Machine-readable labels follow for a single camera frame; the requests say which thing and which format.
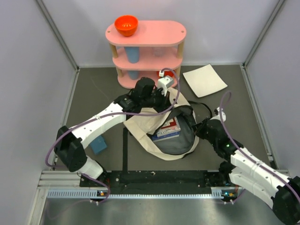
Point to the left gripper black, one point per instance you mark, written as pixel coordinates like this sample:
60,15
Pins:
165,102

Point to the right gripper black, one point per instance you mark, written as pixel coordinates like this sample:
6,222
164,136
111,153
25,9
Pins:
198,128

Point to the red bordered white book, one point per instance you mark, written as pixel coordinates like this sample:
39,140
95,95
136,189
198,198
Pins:
172,124

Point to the floral paperback book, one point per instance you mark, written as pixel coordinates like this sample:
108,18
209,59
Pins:
167,133

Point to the beige canvas backpack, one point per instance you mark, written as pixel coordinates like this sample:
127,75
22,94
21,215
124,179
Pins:
162,142

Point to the blue hardcover book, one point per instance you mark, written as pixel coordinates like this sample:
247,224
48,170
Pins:
163,138

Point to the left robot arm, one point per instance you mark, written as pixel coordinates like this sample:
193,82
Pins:
71,142

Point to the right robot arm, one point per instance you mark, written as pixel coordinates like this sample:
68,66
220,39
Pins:
280,192

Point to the orange bowl bottom shelf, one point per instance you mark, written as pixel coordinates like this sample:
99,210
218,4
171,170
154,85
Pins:
165,73

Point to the blue cup bottom shelf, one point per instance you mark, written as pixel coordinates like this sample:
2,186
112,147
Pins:
133,75

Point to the blue cup shelf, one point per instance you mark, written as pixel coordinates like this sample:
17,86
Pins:
132,53
133,75

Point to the clear glass cup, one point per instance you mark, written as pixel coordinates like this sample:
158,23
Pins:
158,51

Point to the pink three-tier shelf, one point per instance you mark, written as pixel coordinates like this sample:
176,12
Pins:
169,35

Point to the white square plate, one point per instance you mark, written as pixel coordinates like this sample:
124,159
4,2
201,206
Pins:
204,81

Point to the blue cup middle shelf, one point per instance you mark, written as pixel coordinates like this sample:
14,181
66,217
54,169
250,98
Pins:
132,53

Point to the teal blue small book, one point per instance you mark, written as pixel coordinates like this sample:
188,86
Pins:
98,145

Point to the orange bowl on top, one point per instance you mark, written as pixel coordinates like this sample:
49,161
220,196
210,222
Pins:
126,25

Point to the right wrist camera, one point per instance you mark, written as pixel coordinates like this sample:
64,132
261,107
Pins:
219,114

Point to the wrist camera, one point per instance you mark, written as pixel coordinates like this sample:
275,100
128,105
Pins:
219,114
164,82

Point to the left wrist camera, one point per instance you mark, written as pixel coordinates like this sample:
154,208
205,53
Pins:
164,82

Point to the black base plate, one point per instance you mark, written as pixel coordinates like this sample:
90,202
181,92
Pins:
164,182

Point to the aluminium frame post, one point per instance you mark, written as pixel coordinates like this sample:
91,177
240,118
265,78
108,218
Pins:
275,12

